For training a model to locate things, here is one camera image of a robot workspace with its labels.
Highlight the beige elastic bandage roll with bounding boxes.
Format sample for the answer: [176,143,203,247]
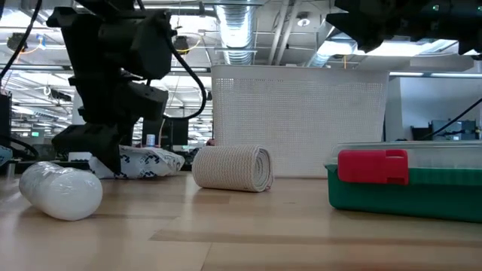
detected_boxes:
[191,145,275,193]

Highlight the white packet with blue print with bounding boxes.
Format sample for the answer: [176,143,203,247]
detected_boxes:
[88,145,186,179]

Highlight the dark equipment box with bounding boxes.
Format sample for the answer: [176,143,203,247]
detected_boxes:
[431,119,480,142]

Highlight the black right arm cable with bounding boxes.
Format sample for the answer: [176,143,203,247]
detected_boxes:
[420,96,482,141]

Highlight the white plastic-wrapped gauze roll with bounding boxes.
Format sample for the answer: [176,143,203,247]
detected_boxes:
[18,160,104,222]

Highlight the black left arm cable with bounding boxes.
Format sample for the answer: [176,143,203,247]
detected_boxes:
[136,0,209,121]

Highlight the white perforated plastic basket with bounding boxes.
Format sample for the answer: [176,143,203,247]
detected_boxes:
[210,64,390,178]

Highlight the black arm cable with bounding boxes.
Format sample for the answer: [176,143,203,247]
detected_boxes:
[420,96,482,141]
[136,0,209,121]

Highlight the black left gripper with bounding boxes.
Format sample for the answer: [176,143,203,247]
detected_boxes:
[51,75,169,175]

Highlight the dark computer monitor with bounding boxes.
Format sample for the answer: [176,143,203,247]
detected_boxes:
[142,117,190,148]

